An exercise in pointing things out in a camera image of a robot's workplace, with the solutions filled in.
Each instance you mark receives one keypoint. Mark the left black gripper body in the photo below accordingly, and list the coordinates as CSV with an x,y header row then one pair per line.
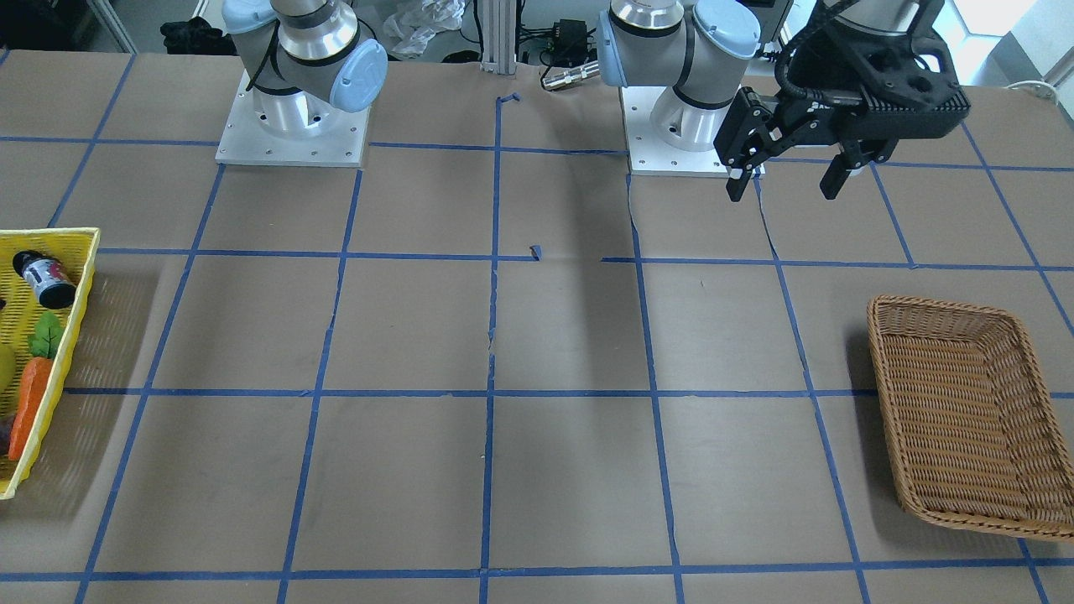
x,y
824,74

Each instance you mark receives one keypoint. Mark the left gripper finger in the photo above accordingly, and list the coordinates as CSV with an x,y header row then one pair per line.
x,y
850,158
749,135

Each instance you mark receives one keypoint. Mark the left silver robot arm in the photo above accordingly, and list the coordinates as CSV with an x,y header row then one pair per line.
x,y
702,51

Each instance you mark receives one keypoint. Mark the silver metal cylinder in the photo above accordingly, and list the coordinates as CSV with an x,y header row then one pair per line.
x,y
570,76

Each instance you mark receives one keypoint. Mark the black power adapter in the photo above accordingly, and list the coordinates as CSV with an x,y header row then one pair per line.
x,y
568,43

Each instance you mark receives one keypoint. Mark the brown wicker basket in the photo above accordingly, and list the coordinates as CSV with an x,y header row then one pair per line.
x,y
973,438

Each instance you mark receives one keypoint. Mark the yellow plastic basket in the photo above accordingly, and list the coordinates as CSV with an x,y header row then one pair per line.
x,y
76,248

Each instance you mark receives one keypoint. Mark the small dark bottle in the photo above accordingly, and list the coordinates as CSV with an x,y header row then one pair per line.
x,y
47,278

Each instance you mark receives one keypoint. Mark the orange toy carrot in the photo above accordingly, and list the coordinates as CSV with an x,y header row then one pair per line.
x,y
43,345

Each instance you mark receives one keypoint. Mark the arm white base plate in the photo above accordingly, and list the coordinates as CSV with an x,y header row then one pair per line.
x,y
299,130
654,143

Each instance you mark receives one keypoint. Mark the aluminium frame post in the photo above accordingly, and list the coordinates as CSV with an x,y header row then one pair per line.
x,y
499,36

